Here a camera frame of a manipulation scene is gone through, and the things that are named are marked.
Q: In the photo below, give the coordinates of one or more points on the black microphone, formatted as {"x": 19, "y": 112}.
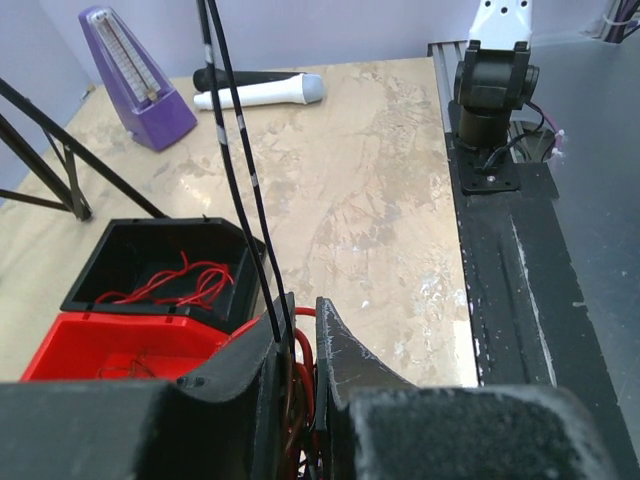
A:
{"x": 201, "y": 78}

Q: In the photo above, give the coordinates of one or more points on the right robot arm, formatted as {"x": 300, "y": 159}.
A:
{"x": 495, "y": 76}

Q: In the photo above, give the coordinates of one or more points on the aluminium frame rail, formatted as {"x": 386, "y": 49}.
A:
{"x": 446, "y": 56}

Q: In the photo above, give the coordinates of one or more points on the black plastic bin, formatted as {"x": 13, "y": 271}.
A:
{"x": 200, "y": 268}

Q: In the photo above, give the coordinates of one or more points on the small brown cable clump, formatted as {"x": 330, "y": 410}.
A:
{"x": 127, "y": 366}

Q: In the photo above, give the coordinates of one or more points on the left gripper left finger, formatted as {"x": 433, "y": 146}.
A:
{"x": 223, "y": 420}

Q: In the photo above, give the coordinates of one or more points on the purple metronome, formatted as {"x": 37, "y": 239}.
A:
{"x": 151, "y": 110}

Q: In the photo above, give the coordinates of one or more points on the white microphone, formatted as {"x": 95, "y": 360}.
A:
{"x": 300, "y": 89}

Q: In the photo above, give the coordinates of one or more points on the red plastic bin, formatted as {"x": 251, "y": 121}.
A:
{"x": 77, "y": 344}

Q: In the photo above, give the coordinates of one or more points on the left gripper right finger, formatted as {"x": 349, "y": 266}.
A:
{"x": 373, "y": 424}

